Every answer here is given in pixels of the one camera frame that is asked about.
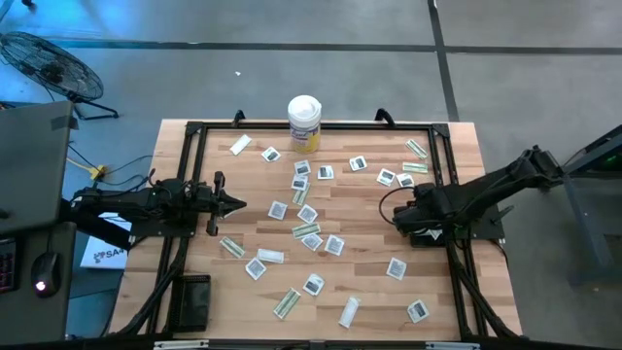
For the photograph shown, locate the white printed paper sheet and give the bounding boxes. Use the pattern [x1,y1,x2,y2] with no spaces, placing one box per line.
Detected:
[79,211,133,271]

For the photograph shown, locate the black floor cable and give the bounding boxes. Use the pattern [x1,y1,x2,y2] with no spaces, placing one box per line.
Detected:
[67,143,156,195]

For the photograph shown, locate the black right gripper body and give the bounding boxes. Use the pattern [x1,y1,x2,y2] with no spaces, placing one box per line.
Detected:
[392,182,446,233]

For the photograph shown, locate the grey flat monitor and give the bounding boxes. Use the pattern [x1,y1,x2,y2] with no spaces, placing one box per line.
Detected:
[0,100,80,238]

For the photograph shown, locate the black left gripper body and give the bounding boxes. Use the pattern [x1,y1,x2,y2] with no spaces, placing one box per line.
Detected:
[193,170,229,237]

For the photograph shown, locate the black corrugated cable conduit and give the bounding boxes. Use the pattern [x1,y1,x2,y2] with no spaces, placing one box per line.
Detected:
[446,241,519,339]
[116,236,191,337]

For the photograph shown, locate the black aluminium table frame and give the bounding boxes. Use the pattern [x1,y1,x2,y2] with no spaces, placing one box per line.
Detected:
[110,120,524,350]

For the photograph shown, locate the black floor fan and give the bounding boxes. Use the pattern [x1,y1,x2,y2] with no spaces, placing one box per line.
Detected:
[0,30,121,122]

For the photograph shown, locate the black computer mouse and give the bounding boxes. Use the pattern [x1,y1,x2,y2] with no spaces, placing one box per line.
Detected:
[29,251,63,299]

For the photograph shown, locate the black looped gripper cable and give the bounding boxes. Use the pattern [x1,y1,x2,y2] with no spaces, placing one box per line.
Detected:
[378,186,419,228]

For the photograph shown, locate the silver metal bracket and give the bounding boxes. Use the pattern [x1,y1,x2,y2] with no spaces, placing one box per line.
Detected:
[425,340,482,350]
[153,339,211,350]

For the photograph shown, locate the dark metal cart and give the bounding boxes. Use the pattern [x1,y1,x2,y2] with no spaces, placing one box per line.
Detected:
[558,123,622,288]

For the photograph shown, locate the plain white long packet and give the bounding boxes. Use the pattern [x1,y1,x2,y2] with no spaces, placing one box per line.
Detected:
[228,133,254,157]
[256,248,286,265]
[337,296,362,329]

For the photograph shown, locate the yellow Lysol wipes canister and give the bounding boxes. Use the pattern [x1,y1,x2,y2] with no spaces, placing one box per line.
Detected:
[287,94,324,155]

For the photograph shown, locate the black slanted beam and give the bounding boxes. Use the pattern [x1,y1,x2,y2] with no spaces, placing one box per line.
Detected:
[57,196,136,252]

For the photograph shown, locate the black keyboard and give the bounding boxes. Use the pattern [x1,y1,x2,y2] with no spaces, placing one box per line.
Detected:
[0,236,20,296]

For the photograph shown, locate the grey desk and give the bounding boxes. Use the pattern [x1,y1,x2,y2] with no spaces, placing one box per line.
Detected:
[0,221,79,345]

